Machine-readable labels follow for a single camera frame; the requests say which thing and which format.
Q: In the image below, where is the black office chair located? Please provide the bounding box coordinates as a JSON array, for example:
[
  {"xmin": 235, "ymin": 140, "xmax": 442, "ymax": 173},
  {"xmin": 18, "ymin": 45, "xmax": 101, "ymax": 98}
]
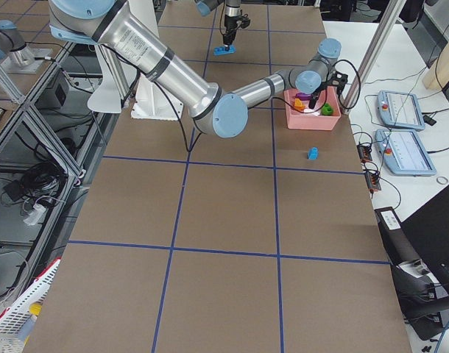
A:
[{"xmin": 375, "ymin": 207, "xmax": 449, "ymax": 340}]

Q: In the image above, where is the lower blue teach pendant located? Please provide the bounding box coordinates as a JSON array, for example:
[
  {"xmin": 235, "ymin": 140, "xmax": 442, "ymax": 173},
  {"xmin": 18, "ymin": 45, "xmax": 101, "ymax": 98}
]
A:
[{"xmin": 375, "ymin": 129, "xmax": 436, "ymax": 176}]

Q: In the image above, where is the blue teach pendant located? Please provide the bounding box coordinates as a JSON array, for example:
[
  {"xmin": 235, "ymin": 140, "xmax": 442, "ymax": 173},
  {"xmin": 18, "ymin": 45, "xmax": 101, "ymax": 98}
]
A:
[
  {"xmin": 375, "ymin": 129, "xmax": 436, "ymax": 176},
  {"xmin": 377, "ymin": 90, "xmax": 425, "ymax": 131}
]

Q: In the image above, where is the green block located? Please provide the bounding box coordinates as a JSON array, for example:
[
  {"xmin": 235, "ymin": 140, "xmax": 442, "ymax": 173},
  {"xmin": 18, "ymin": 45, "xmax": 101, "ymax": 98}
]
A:
[{"xmin": 321, "ymin": 103, "xmax": 334, "ymax": 116}]

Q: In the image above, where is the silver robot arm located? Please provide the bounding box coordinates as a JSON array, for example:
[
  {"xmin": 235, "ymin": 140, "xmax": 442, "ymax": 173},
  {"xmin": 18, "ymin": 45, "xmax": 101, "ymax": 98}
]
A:
[
  {"xmin": 49, "ymin": 1, "xmax": 347, "ymax": 138},
  {"xmin": 195, "ymin": 0, "xmax": 251, "ymax": 55}
]

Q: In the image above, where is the white plastic basket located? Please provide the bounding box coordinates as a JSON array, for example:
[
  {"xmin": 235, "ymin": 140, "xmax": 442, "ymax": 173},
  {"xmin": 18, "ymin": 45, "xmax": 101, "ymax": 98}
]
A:
[{"xmin": 0, "ymin": 257, "xmax": 60, "ymax": 352}]

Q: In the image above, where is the pink plastic box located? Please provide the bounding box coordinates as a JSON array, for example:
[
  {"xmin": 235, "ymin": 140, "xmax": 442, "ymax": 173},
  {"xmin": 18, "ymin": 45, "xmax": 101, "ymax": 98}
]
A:
[{"xmin": 283, "ymin": 87, "xmax": 342, "ymax": 131}]

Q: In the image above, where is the purple block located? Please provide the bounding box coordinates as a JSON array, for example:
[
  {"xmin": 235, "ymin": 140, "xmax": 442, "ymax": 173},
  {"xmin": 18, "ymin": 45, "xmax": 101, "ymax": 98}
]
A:
[{"xmin": 295, "ymin": 92, "xmax": 311, "ymax": 101}]

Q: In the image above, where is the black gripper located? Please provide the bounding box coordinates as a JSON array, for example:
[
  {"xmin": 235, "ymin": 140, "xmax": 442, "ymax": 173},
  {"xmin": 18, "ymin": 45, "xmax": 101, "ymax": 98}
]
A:
[
  {"xmin": 222, "ymin": 15, "xmax": 250, "ymax": 46},
  {"xmin": 308, "ymin": 71, "xmax": 348, "ymax": 108}
]

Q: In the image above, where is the orange block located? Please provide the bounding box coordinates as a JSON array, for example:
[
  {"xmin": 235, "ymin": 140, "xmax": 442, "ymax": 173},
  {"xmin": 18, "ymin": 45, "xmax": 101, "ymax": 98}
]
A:
[{"xmin": 293, "ymin": 98, "xmax": 306, "ymax": 112}]

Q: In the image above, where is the upper blue teach pendant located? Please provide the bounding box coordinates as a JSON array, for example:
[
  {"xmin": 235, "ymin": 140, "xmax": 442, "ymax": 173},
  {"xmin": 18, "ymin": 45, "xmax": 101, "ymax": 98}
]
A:
[{"xmin": 377, "ymin": 90, "xmax": 425, "ymax": 131}]

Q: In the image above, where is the aluminium frame post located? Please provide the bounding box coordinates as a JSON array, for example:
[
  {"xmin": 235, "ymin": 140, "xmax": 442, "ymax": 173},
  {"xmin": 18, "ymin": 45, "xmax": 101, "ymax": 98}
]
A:
[{"xmin": 342, "ymin": 0, "xmax": 406, "ymax": 114}]

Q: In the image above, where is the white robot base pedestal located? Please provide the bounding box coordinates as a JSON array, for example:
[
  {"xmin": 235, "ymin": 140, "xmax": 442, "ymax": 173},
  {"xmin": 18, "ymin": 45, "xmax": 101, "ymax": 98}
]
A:
[{"xmin": 88, "ymin": 46, "xmax": 183, "ymax": 121}]

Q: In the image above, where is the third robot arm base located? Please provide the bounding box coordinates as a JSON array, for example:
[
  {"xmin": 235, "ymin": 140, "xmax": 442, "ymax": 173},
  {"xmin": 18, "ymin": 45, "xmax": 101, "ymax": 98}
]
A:
[{"xmin": 0, "ymin": 20, "xmax": 52, "ymax": 74}]

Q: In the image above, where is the small blue block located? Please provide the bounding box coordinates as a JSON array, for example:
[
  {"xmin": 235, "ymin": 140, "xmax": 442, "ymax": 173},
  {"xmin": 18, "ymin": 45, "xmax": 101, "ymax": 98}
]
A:
[{"xmin": 307, "ymin": 147, "xmax": 319, "ymax": 160}]

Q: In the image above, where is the long blue studded block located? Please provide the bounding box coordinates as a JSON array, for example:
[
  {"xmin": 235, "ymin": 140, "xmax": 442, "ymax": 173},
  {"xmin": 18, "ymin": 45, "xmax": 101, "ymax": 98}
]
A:
[{"xmin": 213, "ymin": 45, "xmax": 236, "ymax": 56}]

